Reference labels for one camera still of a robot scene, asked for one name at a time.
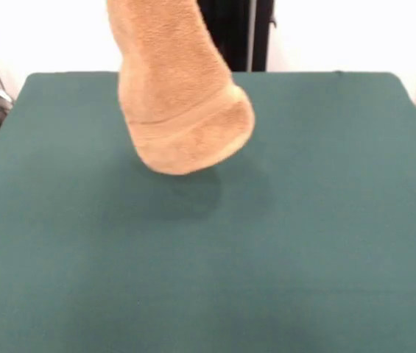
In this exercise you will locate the tan terry towel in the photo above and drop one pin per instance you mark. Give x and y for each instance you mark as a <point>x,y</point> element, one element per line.
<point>178,92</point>

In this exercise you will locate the dark green table cloth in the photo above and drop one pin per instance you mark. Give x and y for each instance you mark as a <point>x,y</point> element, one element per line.
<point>119,257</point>

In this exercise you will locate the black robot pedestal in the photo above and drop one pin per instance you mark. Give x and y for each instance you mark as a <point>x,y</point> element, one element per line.
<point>237,36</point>

